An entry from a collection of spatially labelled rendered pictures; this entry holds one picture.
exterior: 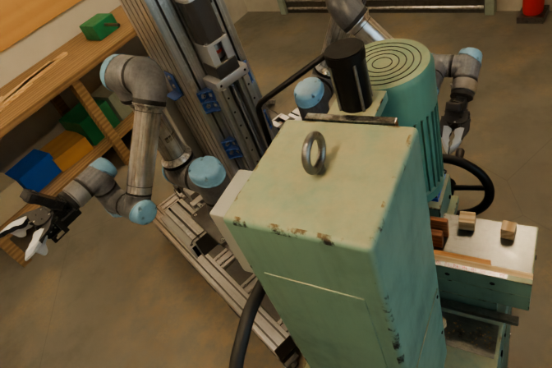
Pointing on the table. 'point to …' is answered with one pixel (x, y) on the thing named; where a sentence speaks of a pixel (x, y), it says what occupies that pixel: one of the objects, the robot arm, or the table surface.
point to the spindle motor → (411, 98)
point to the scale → (471, 269)
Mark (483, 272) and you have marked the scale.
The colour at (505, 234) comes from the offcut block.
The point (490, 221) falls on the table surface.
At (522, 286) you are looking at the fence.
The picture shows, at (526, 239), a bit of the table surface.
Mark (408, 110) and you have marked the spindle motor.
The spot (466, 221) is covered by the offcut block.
